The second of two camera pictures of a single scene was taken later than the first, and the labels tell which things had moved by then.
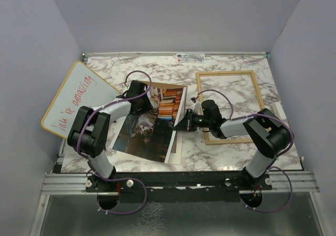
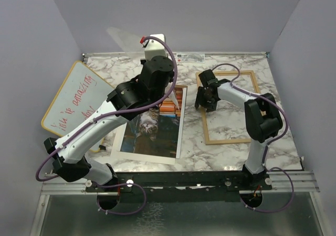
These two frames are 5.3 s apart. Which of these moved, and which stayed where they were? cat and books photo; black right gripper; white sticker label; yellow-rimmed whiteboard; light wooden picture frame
Moved: cat and books photo; black right gripper
Stayed: yellow-rimmed whiteboard; light wooden picture frame; white sticker label
